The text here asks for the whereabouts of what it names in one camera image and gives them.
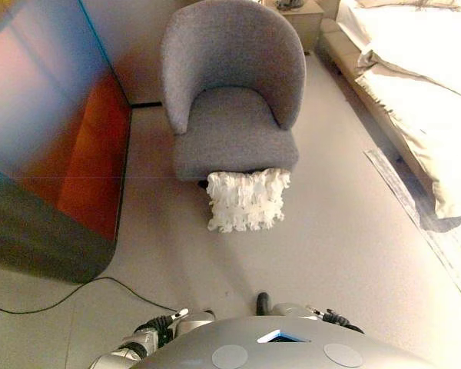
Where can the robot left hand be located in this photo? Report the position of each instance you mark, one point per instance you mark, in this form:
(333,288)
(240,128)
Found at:
(157,322)

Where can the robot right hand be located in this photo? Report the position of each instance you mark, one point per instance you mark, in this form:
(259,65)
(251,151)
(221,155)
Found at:
(332,316)

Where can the white fringed cushion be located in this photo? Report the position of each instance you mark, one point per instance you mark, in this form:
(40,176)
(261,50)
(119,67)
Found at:
(246,200)

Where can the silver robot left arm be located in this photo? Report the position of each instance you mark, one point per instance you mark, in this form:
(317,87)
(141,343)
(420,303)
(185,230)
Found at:
(119,353)

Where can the silver robot right leg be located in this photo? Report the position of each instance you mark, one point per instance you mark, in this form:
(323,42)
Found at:
(292,309)

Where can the grey robot torso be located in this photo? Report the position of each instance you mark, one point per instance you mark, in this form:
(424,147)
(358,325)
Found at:
(276,353)

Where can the grey patterned rug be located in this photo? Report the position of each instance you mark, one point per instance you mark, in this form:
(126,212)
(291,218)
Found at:
(426,230)

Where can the grey upholstered armchair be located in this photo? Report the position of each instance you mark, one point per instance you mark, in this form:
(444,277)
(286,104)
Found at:
(234,134)

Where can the colourful glossy panel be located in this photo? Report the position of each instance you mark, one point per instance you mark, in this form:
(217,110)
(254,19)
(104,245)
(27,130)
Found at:
(42,115)

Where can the beige nightstand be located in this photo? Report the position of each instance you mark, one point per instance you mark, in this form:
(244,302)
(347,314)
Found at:
(299,27)

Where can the grey ornament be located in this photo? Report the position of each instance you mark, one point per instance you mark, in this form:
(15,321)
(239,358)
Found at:
(288,4)

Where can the beige pillow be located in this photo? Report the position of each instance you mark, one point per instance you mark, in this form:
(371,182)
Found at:
(407,3)

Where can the beige bed frame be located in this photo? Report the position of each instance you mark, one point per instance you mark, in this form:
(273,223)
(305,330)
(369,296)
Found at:
(342,50)

